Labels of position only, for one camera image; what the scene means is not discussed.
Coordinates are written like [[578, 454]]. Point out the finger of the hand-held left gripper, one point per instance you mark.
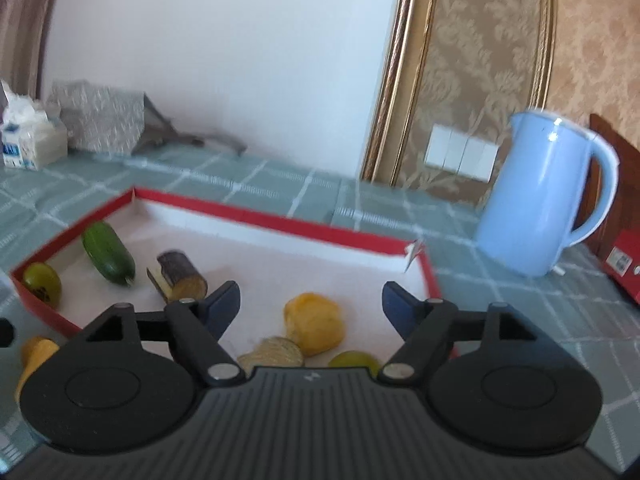
[[5, 332]]

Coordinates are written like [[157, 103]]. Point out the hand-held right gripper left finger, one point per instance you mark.
[[222, 310]]

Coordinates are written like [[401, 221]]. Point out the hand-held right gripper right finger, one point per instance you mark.
[[400, 307]]

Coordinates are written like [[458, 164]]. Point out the yellow star fruit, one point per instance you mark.
[[35, 355]]

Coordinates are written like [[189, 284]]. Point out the dark brown cylinder vegetable piece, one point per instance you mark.
[[182, 275]]

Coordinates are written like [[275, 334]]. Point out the green tomato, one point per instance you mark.
[[42, 284], [352, 361]]

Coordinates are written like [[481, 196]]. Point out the grey yam piece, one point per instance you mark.
[[272, 352]]

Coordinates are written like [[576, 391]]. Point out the red shallow box tray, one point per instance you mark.
[[280, 270]]

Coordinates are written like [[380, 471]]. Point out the yellow round fruit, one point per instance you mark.
[[315, 322]]

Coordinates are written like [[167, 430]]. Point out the dark green cucumber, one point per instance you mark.
[[107, 252]]

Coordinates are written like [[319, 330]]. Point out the light blue electric kettle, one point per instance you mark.
[[535, 195]]

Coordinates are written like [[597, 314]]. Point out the white tissue pack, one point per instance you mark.
[[32, 142]]

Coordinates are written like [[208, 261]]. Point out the small red box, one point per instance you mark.
[[625, 270]]

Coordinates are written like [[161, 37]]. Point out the grey patterned gift bag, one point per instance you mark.
[[100, 115]]

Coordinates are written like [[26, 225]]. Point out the brown wooden chair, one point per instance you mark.
[[612, 200]]

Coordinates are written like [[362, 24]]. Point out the gold framed wallpaper panel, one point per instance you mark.
[[475, 60]]

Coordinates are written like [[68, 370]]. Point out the pink patterned curtain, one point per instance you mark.
[[22, 20]]

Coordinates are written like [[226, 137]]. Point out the white wall switch panel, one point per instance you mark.
[[462, 152]]

